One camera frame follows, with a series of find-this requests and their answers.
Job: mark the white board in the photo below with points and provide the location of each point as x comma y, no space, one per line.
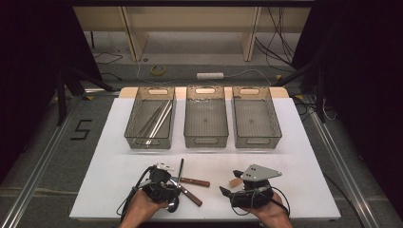
107,177

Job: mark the person's right hand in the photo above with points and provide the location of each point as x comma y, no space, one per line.
275,210

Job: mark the yellow tape roll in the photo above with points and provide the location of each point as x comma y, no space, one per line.
151,70

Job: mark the dark curtain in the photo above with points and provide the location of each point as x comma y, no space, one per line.
31,63
364,79

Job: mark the person's left hand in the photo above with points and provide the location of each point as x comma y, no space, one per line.
141,209

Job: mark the metal chopstick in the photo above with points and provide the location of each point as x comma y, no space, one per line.
152,123
148,123

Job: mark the clear grey plastic bin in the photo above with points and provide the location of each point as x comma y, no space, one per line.
136,110
206,126
256,123

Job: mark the metal spoon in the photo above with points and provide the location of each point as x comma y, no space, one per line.
173,206

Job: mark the black metal stand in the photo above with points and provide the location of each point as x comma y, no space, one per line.
320,95
61,98

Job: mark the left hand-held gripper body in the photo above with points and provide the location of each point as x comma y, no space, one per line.
158,186

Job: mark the light wooden desk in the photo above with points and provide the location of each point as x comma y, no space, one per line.
139,38

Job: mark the white power strip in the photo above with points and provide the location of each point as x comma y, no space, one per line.
210,76

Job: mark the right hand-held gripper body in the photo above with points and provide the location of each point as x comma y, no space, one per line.
259,172

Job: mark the aluminium rail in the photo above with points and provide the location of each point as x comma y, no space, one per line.
38,167
342,171

